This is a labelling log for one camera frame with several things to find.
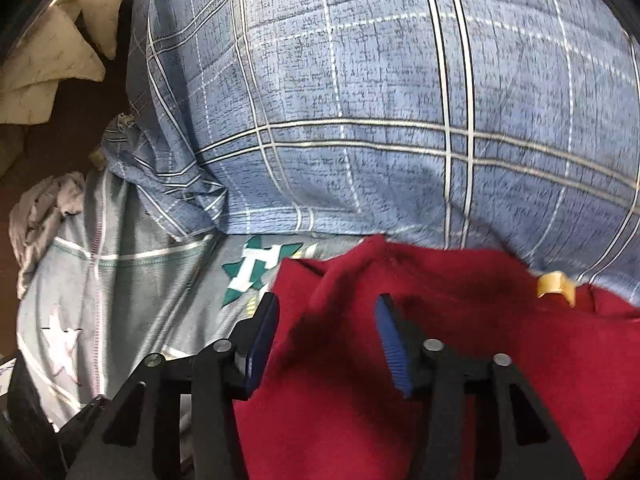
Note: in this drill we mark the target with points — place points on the crumpled grey cloth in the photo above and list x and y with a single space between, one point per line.
35 220

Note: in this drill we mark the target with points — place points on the blue plaid pillow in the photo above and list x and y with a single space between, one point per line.
375 110

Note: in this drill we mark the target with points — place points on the beige quilted cloth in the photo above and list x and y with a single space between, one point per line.
45 70

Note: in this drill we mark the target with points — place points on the grey star print bedsheet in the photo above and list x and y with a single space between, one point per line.
125 285

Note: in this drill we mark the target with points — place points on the red small top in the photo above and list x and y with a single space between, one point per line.
550 360

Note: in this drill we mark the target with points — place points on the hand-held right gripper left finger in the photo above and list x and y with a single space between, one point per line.
260 340

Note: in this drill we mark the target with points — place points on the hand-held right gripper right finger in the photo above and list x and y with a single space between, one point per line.
395 350

